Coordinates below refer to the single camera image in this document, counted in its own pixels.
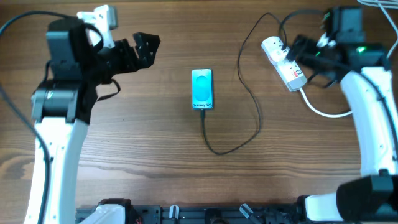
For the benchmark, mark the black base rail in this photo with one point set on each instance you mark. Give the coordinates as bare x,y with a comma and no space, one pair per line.
154,214

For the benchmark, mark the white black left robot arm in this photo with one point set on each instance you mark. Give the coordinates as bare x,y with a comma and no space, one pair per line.
83,56

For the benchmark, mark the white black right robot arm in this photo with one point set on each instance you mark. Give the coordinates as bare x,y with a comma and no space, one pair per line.
363,71

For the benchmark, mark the white power strip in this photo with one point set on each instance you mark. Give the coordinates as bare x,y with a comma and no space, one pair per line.
288,70

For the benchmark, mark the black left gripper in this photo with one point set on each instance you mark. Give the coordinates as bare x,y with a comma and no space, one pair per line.
145,59

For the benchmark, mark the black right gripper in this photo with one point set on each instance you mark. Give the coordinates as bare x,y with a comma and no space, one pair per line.
306,55

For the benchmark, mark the blue screen Galaxy smartphone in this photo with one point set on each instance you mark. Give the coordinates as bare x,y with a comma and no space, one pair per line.
202,89

